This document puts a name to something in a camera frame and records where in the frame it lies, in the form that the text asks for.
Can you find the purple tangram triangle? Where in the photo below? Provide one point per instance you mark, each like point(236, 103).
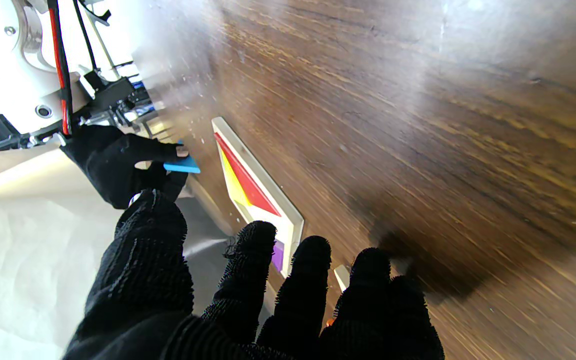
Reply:
point(278, 256)

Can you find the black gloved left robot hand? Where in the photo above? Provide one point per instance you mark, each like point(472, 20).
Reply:
point(138, 285)

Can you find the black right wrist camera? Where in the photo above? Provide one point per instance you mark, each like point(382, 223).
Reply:
point(113, 92)

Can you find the blue tangram triangle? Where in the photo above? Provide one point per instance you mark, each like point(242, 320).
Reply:
point(183, 166)

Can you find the square wooden tangram tray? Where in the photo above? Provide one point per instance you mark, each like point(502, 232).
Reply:
point(288, 215)

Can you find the large yellow tangram triangle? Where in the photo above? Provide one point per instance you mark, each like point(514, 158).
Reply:
point(233, 182)

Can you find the natural wood tangram triangle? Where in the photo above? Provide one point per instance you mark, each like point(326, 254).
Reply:
point(342, 276)

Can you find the large red tangram triangle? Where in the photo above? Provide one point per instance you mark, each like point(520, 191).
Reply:
point(250, 187)

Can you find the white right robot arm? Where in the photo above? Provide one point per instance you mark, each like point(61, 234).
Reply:
point(13, 60)

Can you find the orange tangram parallelogram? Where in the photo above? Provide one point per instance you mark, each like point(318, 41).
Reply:
point(329, 323)

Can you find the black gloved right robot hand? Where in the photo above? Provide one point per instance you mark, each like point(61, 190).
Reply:
point(113, 160)

